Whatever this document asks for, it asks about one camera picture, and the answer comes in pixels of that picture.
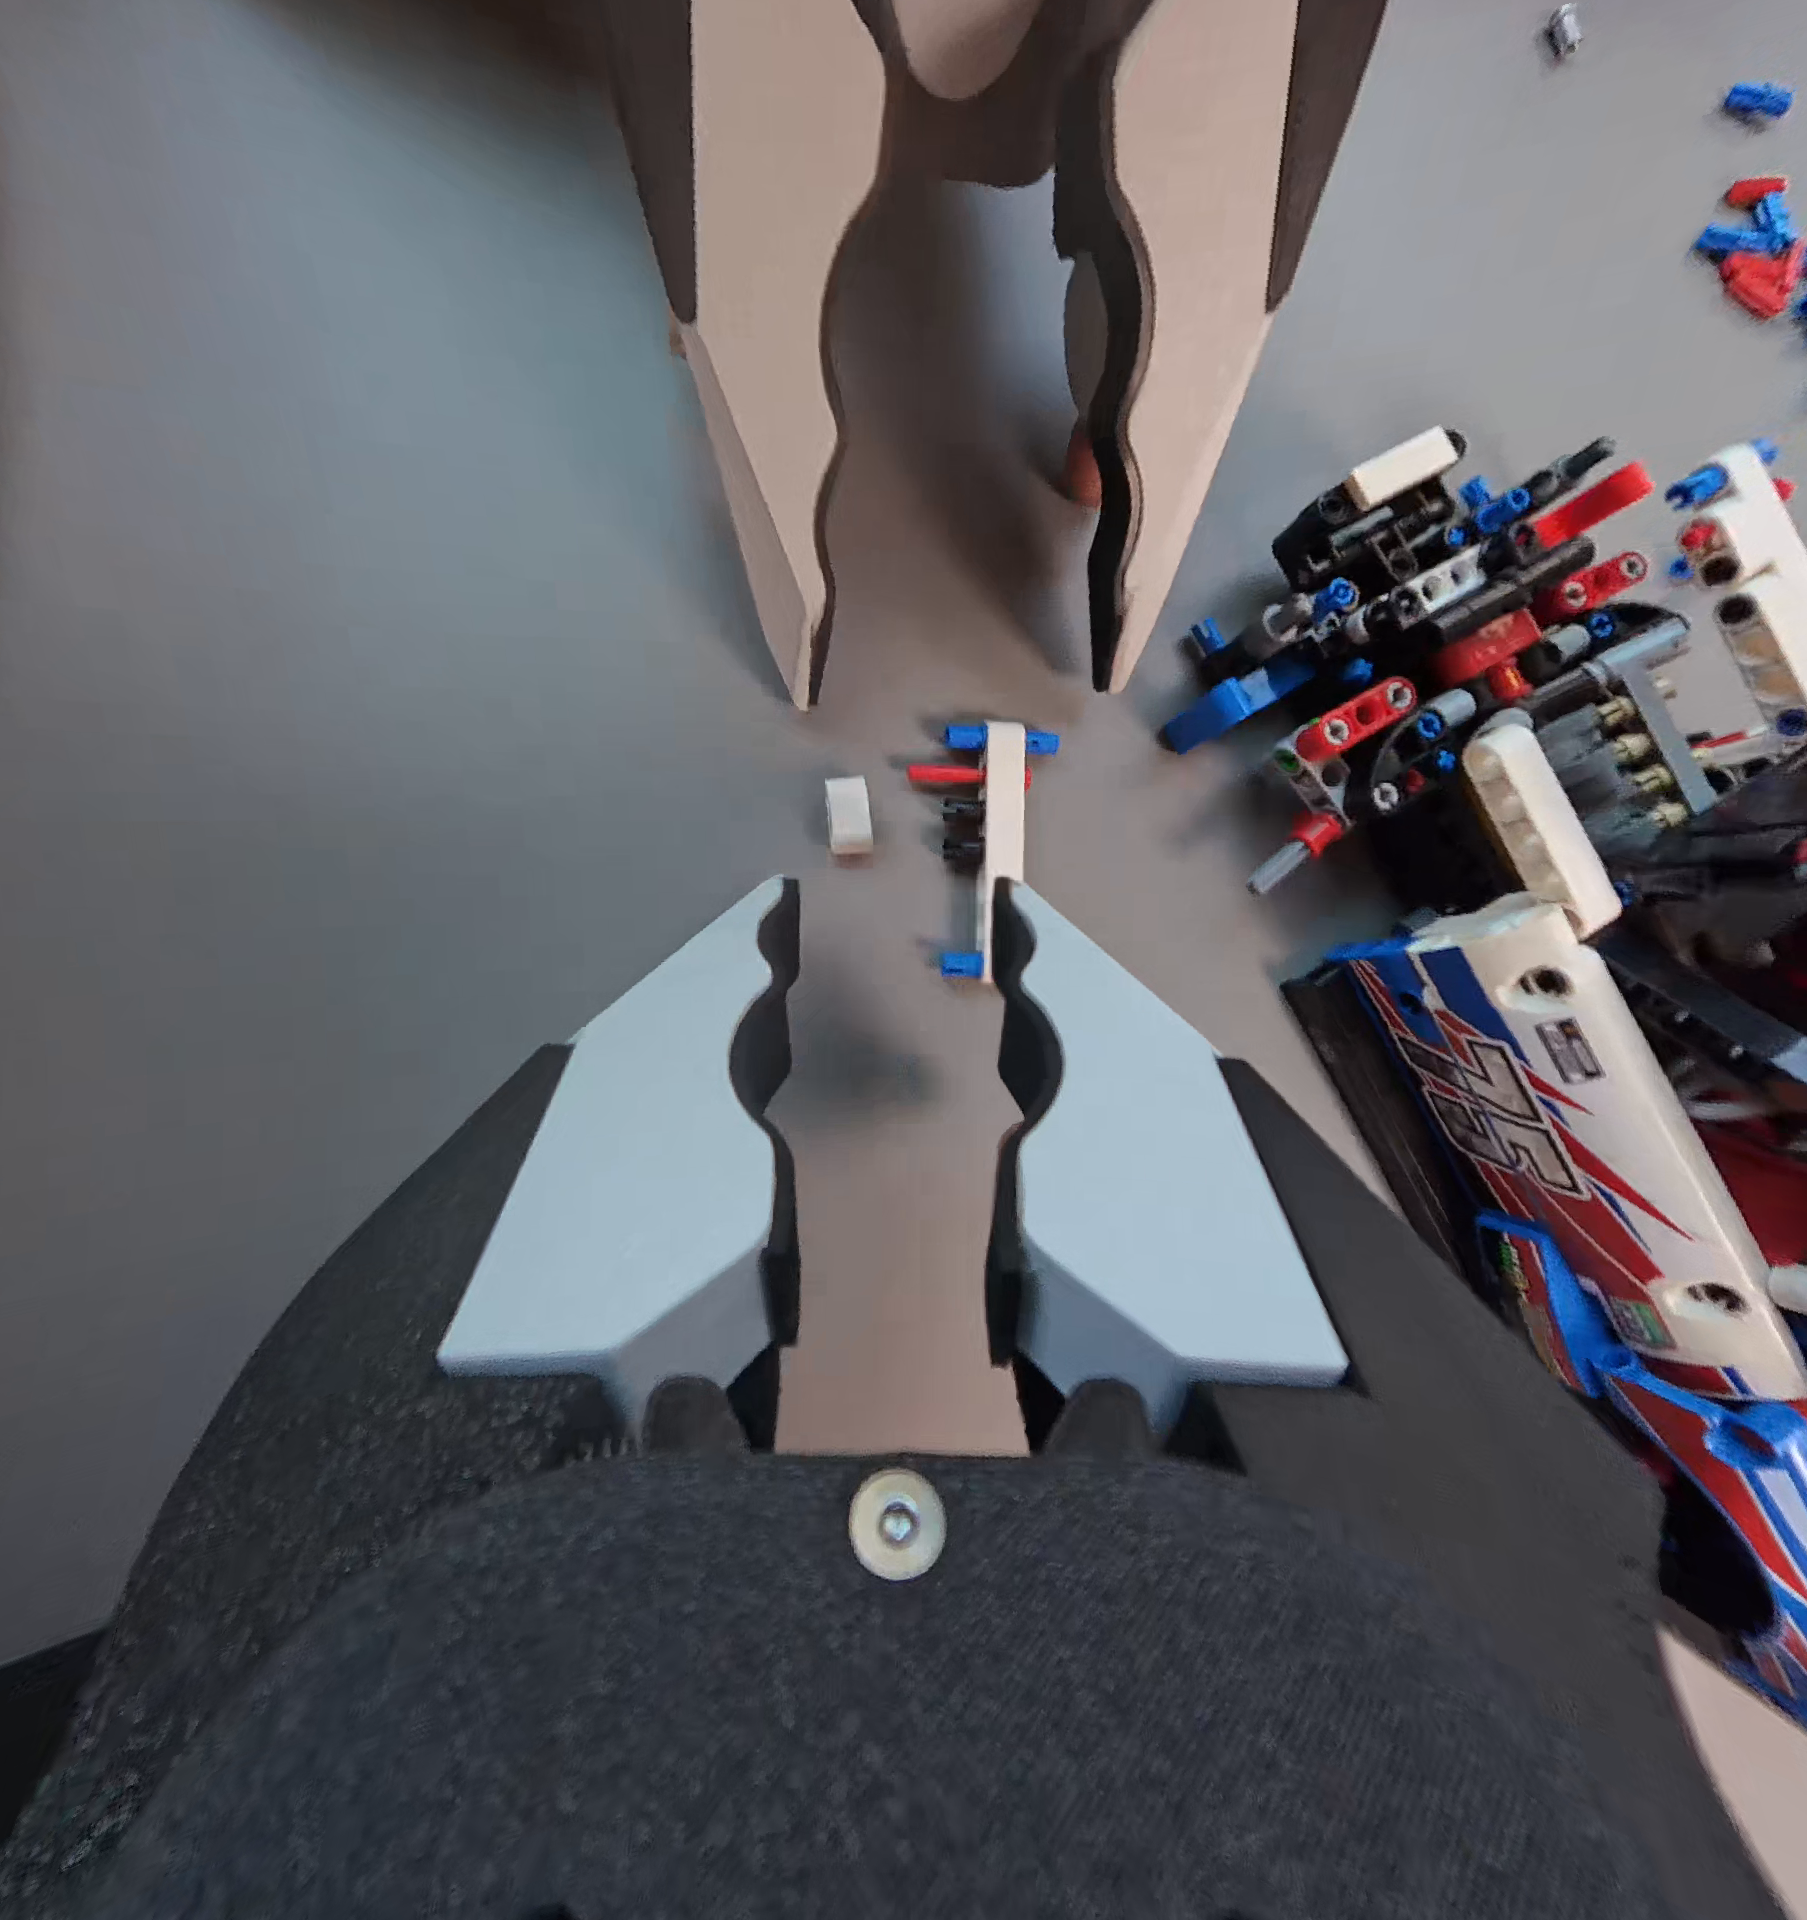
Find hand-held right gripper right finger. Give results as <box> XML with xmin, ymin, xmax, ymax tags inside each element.
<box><xmin>987</xmin><ymin>877</ymin><xmax>1354</xmax><ymax>1441</ymax></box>

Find grey desk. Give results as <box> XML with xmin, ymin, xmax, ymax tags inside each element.
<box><xmin>0</xmin><ymin>0</ymin><xmax>1807</xmax><ymax>1920</ymax></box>

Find white brick beam with pins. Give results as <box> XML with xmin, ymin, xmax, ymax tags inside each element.
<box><xmin>906</xmin><ymin>720</ymin><xmax>1063</xmax><ymax>984</ymax></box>

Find pile of blue red pins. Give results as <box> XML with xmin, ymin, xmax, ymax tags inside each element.
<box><xmin>1692</xmin><ymin>73</ymin><xmax>1807</xmax><ymax>406</ymax></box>

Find brick-built toy race car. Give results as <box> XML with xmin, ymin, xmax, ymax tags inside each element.
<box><xmin>1159</xmin><ymin>422</ymin><xmax>1807</xmax><ymax>1720</ymax></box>

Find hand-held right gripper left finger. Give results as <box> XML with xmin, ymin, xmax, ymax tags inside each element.
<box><xmin>435</xmin><ymin>872</ymin><xmax>806</xmax><ymax>1434</ymax></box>

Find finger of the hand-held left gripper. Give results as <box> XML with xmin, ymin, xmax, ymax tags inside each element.
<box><xmin>671</xmin><ymin>0</ymin><xmax>906</xmax><ymax>712</ymax></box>
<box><xmin>1051</xmin><ymin>0</ymin><xmax>1303</xmax><ymax>694</ymax></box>

